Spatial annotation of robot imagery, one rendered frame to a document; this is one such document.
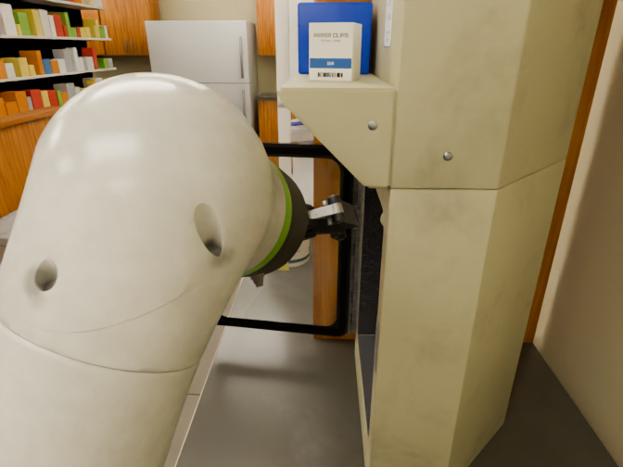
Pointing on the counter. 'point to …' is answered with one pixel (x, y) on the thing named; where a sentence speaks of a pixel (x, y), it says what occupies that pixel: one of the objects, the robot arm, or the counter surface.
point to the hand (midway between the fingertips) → (304, 235)
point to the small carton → (335, 51)
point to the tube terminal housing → (465, 211)
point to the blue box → (311, 11)
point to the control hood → (349, 121)
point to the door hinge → (356, 258)
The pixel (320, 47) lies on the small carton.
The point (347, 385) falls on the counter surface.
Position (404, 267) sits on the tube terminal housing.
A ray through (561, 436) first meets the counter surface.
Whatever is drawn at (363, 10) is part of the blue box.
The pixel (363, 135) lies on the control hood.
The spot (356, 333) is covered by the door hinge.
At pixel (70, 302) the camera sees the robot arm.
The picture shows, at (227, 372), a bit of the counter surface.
